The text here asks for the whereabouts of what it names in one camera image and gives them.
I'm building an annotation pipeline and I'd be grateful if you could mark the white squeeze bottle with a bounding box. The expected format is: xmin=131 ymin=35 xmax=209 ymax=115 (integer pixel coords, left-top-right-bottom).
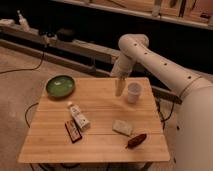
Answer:
xmin=68 ymin=102 xmax=90 ymax=131

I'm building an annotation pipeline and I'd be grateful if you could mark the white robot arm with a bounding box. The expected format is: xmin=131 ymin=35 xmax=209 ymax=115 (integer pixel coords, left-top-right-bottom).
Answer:
xmin=110 ymin=34 xmax=213 ymax=171

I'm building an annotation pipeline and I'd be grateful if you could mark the green ceramic bowl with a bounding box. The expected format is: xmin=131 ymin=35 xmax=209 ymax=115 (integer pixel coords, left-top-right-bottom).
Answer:
xmin=45 ymin=75 xmax=75 ymax=98

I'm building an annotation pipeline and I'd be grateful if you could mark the white spray bottle background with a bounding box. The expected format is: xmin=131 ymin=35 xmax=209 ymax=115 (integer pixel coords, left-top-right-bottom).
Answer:
xmin=17 ymin=11 xmax=30 ymax=31

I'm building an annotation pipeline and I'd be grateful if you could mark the white plastic cup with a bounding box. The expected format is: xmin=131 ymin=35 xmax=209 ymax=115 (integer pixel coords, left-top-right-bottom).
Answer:
xmin=128 ymin=82 xmax=142 ymax=103

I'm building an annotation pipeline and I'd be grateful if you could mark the beige sponge block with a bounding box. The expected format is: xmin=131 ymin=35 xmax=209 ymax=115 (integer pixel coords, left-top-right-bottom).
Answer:
xmin=112 ymin=120 xmax=133 ymax=136

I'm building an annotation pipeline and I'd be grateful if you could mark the wooden table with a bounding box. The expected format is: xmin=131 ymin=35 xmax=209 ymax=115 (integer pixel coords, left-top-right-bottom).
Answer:
xmin=18 ymin=78 xmax=170 ymax=163

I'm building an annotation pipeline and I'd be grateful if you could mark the dark red oval object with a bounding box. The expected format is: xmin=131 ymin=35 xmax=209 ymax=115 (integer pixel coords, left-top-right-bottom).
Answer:
xmin=127 ymin=134 xmax=147 ymax=149

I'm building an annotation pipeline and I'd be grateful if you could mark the red black rectangular box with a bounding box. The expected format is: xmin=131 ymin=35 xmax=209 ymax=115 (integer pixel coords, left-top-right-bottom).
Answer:
xmin=65 ymin=120 xmax=82 ymax=143

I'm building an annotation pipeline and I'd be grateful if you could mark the black round object on ledge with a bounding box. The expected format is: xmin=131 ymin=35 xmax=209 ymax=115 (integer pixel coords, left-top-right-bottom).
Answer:
xmin=56 ymin=28 xmax=76 ymax=42

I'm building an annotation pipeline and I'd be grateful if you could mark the black cable right of table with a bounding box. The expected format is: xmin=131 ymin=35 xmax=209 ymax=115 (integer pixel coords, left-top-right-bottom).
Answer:
xmin=155 ymin=98 xmax=176 ymax=130

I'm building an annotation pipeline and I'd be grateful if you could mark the black floor cable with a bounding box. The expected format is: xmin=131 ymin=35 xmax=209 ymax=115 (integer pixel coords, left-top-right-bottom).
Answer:
xmin=0 ymin=46 xmax=46 ymax=75

